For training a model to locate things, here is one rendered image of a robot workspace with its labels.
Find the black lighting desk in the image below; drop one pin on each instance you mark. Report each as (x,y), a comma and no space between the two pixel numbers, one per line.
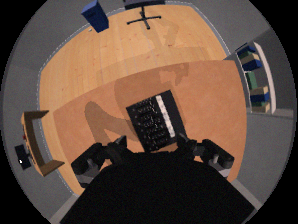
(164,115)

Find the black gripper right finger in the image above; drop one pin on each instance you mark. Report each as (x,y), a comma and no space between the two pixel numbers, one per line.
(218,158)

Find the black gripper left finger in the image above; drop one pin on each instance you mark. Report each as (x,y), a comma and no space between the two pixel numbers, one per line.
(87,165)

